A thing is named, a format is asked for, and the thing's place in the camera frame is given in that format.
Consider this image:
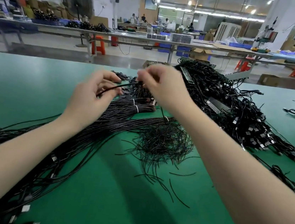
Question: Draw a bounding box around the stack of dark trays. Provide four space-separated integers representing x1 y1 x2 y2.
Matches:
146 33 168 41

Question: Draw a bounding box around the person's left forearm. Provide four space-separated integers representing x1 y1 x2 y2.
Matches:
0 109 83 224

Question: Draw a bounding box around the closed cardboard box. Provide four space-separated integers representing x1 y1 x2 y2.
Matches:
257 73 280 87

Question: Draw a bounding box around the coiled black cable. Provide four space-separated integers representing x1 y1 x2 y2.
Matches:
247 154 295 202

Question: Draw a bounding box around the heap of black cables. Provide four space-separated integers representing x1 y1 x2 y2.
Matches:
65 19 112 33
31 8 61 22

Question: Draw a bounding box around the stack of grey trays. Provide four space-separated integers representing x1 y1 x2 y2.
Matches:
169 32 194 44

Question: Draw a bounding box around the pile of black usb cables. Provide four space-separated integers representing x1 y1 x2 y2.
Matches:
165 56 295 163

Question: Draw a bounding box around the shallow blue tray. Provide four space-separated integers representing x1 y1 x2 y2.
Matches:
229 41 253 51

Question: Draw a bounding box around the open cardboard box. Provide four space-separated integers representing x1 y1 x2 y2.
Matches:
190 47 213 63

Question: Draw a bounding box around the person's right hand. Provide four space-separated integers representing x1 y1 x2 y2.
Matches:
133 61 199 117

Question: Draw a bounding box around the person's left hand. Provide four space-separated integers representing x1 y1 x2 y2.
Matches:
60 66 126 139

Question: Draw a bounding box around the long grey work table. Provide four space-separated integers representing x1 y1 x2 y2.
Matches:
0 15 295 89

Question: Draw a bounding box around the blue plastic crate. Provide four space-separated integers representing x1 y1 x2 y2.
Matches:
175 46 191 59
157 43 172 54

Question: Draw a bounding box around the bundle of long black cables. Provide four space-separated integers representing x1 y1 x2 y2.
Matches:
0 81 179 224

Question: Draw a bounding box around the pile of black twist ties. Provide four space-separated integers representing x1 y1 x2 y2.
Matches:
110 117 204 209

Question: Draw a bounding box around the white air cooler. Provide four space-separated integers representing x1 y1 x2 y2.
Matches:
214 21 242 44

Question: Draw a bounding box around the person's right forearm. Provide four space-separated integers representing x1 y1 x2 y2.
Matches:
156 100 295 224

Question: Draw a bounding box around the thin black cable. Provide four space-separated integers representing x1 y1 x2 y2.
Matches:
96 76 144 102

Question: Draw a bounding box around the green pneumatic press machine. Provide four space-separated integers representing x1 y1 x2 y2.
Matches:
253 14 281 55

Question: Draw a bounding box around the stack of cardboard boxes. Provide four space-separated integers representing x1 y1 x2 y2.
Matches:
24 0 73 20

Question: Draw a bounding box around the black standing fan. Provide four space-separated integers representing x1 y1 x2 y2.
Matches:
54 0 96 49

